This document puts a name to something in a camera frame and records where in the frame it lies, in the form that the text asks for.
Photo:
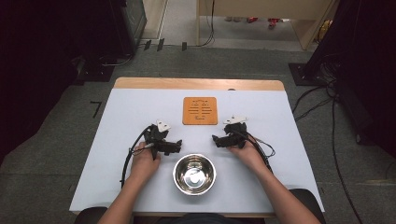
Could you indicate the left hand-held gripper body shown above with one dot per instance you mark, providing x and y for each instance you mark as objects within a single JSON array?
[{"x": 155, "y": 137}]

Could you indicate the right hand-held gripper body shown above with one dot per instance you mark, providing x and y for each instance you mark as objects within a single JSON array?
[{"x": 236, "y": 133}]

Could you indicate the stainless steel bowl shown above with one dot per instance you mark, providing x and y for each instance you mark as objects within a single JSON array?
[{"x": 194, "y": 174}]

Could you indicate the person's right hand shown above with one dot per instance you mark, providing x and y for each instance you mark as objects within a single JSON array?
[{"x": 250, "y": 157}]

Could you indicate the person's left hand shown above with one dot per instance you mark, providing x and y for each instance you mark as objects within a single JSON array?
[{"x": 143, "y": 165}]

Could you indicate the square wooden trivet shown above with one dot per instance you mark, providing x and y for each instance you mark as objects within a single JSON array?
[{"x": 200, "y": 110}]

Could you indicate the black angled floor tape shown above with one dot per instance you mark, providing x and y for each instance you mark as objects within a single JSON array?
[{"x": 97, "y": 107}]

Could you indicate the person's dark clothing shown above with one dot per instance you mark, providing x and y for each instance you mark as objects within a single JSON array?
[{"x": 199, "y": 219}]

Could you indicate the black stand base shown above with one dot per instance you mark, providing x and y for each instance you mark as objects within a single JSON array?
[
  {"x": 93, "y": 73},
  {"x": 300, "y": 74}
]

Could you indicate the black floor tape strip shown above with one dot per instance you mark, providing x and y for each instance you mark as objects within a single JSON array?
[
  {"x": 160, "y": 44},
  {"x": 184, "y": 46},
  {"x": 147, "y": 45}
]

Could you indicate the black chair armrest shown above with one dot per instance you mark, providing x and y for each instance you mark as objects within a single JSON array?
[
  {"x": 311, "y": 207},
  {"x": 90, "y": 216}
]

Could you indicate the red object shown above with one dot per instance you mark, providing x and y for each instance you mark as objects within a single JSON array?
[
  {"x": 274, "y": 22},
  {"x": 252, "y": 20}
]

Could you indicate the black glass-front cabinet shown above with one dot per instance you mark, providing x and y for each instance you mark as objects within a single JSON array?
[{"x": 135, "y": 21}]

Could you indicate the black curtain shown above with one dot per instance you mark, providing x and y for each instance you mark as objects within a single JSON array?
[
  {"x": 46, "y": 46},
  {"x": 367, "y": 62}
]

